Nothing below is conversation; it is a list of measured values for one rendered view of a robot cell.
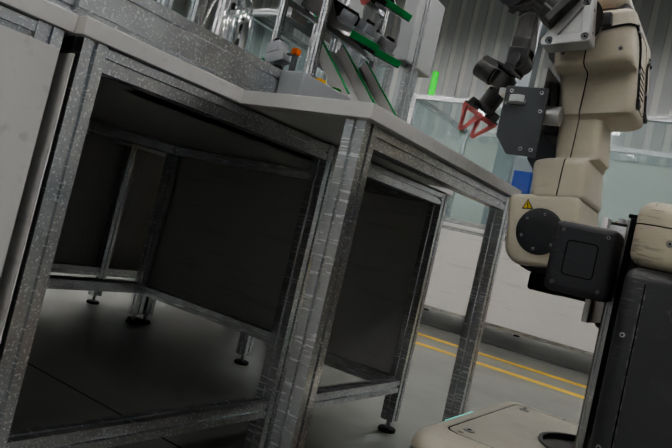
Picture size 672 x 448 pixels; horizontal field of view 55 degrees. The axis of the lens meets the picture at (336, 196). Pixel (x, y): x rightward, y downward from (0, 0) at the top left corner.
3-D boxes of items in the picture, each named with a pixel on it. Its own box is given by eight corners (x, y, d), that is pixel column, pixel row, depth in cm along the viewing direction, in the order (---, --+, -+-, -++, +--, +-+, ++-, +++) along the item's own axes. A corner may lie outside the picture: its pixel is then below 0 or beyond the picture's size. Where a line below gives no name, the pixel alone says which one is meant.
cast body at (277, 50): (292, 64, 178) (292, 40, 179) (282, 58, 174) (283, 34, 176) (268, 70, 182) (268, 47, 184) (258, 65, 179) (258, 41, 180)
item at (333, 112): (520, 200, 189) (522, 191, 189) (370, 118, 114) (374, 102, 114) (325, 167, 227) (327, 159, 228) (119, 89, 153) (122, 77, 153)
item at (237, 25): (247, 85, 274) (268, 0, 276) (224, 75, 263) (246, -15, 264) (223, 83, 282) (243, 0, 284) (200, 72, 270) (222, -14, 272)
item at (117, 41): (452, 196, 225) (454, 187, 225) (83, 34, 100) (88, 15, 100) (176, 146, 303) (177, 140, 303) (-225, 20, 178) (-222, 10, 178)
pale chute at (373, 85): (389, 128, 211) (399, 119, 209) (363, 116, 202) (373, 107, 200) (358, 69, 226) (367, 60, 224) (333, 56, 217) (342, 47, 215)
